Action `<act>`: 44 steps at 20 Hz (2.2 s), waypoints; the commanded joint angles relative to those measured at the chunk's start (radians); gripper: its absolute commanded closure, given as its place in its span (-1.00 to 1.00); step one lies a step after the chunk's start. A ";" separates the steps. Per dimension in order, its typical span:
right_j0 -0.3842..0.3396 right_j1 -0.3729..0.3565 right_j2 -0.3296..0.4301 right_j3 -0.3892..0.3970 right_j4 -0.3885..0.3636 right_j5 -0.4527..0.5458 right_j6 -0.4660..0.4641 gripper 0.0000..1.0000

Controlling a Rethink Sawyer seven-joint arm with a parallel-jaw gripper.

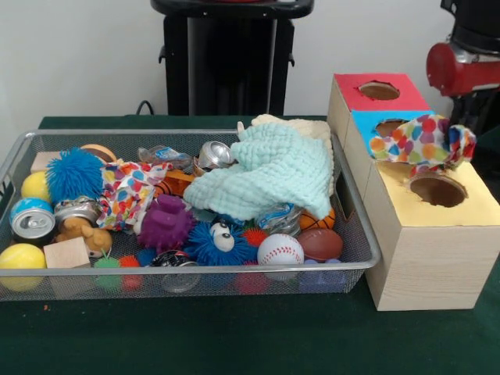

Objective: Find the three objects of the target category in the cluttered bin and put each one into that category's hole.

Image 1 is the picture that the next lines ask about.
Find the colourful dotted cloth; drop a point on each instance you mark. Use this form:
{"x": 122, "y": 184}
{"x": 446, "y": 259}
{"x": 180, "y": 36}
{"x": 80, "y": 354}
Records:
{"x": 125, "y": 191}
{"x": 418, "y": 144}

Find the brown toy football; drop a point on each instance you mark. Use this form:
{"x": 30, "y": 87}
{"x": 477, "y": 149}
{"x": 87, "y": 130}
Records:
{"x": 322, "y": 243}

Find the dark green tablecloth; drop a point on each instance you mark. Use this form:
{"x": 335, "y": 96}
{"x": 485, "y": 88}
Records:
{"x": 488, "y": 146}
{"x": 234, "y": 340}

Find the cream waffle cloth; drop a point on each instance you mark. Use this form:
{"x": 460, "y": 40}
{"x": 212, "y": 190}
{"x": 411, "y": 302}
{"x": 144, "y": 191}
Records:
{"x": 312, "y": 127}

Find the blue spiky pom ball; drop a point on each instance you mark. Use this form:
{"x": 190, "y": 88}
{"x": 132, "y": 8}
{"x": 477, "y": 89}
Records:
{"x": 74, "y": 176}

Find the purple spiky toy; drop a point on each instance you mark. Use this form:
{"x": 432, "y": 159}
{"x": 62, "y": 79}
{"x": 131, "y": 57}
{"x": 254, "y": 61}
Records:
{"x": 168, "y": 228}

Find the yellow ball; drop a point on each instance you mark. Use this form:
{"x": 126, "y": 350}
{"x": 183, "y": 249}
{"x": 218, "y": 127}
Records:
{"x": 21, "y": 256}

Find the wooden box with three holes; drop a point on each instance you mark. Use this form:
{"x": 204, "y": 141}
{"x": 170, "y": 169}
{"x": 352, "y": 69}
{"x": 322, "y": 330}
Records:
{"x": 429, "y": 265}

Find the white toy baseball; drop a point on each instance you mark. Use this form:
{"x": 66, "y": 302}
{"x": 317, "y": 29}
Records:
{"x": 280, "y": 250}

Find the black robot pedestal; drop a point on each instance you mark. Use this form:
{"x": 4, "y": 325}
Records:
{"x": 234, "y": 58}

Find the silver drink can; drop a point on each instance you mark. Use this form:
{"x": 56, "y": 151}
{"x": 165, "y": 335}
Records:
{"x": 33, "y": 224}

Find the blue fuzzy toy with eyes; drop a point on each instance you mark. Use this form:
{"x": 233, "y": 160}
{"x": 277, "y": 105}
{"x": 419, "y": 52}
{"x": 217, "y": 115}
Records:
{"x": 207, "y": 250}

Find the mint waffle cloth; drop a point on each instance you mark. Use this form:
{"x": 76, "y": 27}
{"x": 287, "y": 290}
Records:
{"x": 265, "y": 176}

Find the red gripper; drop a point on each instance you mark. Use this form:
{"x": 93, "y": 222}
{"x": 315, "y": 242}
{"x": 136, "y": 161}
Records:
{"x": 465, "y": 76}

